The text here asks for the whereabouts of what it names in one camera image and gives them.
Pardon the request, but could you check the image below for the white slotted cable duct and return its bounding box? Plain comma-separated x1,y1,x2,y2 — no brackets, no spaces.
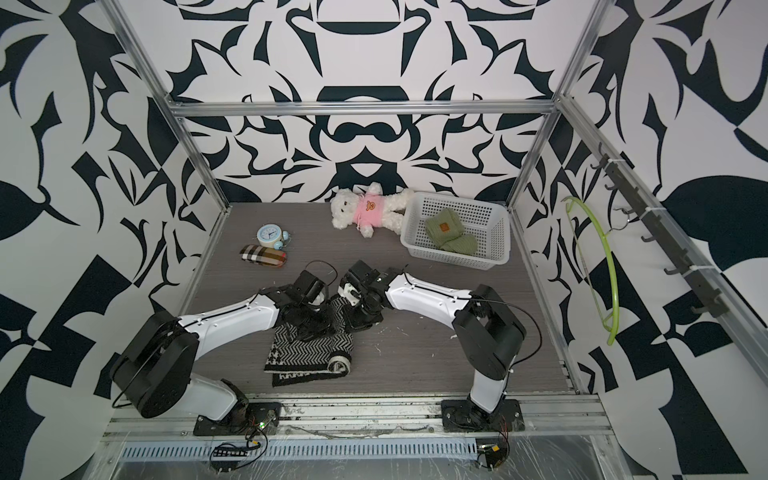
120,437,478,462

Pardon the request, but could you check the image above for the plaid beige pouch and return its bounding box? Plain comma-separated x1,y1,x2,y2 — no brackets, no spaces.
239,244,287,268

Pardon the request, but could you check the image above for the aluminium frame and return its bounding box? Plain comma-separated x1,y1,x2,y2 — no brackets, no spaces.
104,1,767,471

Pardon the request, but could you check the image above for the green plastic hanger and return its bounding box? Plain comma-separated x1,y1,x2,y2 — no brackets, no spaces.
562,196,620,346

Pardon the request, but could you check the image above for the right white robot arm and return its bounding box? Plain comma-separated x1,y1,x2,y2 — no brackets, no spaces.
338,261,527,432

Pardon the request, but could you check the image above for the small blue alarm clock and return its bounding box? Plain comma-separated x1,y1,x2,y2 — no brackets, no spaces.
256,223,292,251

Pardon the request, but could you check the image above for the white plastic basket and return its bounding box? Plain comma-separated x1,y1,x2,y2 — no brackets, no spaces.
400,193,511,270

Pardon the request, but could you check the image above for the houndstooth black white garment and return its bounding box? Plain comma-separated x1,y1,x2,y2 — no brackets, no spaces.
264,295,354,387

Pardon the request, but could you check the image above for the green knitted scarf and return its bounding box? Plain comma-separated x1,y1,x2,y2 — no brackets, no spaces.
441,234,478,256
425,208,465,248

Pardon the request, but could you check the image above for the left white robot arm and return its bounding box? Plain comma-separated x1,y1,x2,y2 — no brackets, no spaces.
109,280,329,430

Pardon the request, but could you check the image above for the black wall hook rail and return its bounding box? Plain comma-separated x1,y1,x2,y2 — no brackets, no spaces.
595,142,730,318

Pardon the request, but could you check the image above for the white teddy bear pink shirt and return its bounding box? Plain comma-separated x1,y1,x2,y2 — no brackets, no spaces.
330,182,415,238

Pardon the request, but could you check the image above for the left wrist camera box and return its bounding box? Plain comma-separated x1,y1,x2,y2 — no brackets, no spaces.
292,270,327,304

